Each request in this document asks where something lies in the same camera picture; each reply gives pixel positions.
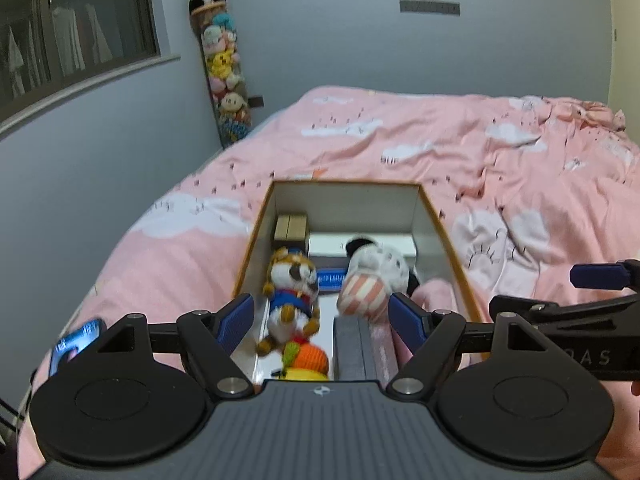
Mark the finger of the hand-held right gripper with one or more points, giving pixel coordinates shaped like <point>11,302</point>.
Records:
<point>600,276</point>
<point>550,310</point>

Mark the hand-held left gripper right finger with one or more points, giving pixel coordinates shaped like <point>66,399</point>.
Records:
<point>407,320</point>

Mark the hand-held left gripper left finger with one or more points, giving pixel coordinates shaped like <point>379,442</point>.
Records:
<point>235,322</point>

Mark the pink box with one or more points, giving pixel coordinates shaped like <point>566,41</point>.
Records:
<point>384,355</point>

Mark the pink striped plush toy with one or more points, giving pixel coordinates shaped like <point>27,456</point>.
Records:
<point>361,296</point>

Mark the black and white plush toy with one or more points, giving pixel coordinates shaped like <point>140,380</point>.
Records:
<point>382,262</point>

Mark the dark grey box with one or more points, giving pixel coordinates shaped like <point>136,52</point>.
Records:
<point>350,350</point>

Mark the tiger plush toy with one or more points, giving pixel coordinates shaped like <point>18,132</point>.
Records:
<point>292,285</point>

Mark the orange knit toy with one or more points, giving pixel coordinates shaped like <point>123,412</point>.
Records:
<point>310,357</point>

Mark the yellow toy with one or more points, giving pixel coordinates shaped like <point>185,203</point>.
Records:
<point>302,375</point>

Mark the dark purple box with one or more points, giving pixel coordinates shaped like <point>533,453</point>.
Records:
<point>331,277</point>

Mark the white long box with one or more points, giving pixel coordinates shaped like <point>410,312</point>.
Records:
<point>330,245</point>

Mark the white storage box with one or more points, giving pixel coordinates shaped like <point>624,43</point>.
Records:
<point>350,205</point>

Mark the person's right hand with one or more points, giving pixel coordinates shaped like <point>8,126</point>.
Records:
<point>635,388</point>

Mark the pink printed blanket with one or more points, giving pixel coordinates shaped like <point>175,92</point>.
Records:
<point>175,260</point>

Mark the smartphone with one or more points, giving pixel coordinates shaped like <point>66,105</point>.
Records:
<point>75,342</point>

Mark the hanging column of plush toys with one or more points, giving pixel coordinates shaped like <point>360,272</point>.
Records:
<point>225,85</point>

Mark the cream door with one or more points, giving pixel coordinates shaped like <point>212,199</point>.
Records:
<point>625,35</point>

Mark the window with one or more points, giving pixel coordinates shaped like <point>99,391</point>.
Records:
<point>75,25</point>

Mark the small dark wall outlet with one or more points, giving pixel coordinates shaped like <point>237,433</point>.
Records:
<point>256,102</point>

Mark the grey wall plate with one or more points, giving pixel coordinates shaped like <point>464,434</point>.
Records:
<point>430,7</point>

